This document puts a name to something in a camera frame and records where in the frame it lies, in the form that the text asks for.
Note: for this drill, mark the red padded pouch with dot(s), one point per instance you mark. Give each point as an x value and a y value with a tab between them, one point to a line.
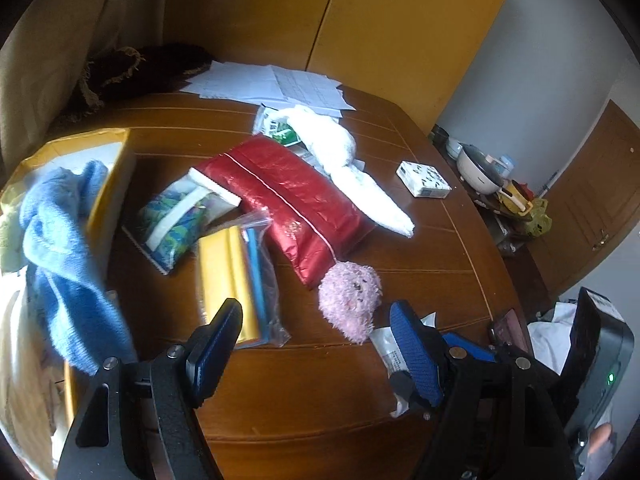
290	200

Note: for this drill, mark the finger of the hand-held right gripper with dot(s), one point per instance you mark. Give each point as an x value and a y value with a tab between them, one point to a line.
522	340
472	348

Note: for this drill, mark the floral print tissue pack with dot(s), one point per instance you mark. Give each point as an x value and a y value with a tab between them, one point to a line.
170	230

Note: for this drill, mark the person's right hand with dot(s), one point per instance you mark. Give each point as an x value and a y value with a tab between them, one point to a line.
599	440

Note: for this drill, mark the brown wooden door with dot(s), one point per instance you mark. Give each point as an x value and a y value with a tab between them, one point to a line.
590	200

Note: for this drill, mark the stack of white papers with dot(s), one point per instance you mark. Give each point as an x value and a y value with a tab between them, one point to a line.
250	82

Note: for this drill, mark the green plastic bag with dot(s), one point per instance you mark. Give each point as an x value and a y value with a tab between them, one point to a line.
540	217

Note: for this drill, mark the pale green cloth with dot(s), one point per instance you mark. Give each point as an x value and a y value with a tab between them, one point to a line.
10	240

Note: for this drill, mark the pink plush toy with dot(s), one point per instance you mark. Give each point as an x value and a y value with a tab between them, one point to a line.
350	295

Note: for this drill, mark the white fluffy cloth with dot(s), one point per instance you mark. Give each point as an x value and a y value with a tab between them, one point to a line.
330	145

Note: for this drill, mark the blue towel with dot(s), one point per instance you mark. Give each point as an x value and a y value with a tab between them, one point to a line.
60	260

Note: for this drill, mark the clear zip bag yellow cloths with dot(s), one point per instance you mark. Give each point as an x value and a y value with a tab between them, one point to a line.
225	270

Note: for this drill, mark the green and white packet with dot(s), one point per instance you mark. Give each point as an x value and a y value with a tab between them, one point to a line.
277	127

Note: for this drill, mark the dark metal tin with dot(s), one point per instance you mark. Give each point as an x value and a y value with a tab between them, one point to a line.
440	135

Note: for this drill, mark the lemon print tissue pack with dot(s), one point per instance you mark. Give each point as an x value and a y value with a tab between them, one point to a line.
420	175

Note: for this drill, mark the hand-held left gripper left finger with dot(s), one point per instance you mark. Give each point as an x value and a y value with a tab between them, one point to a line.
215	355

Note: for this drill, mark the yellow wooden wardrobe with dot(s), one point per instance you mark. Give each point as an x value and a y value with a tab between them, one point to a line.
375	20

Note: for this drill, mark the white bowl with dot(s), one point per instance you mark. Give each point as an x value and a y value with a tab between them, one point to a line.
454	148

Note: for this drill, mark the dark fringed cloth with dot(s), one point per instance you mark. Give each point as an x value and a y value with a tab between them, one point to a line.
160	67

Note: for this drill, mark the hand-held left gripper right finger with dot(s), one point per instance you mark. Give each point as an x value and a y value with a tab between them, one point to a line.
415	355

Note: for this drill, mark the white electric pot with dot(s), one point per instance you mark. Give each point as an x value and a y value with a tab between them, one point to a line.
475	170

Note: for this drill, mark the beige curtain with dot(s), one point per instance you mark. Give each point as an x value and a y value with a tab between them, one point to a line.
50	60

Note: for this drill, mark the white plastic packet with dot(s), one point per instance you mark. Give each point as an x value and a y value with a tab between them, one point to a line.
387	350

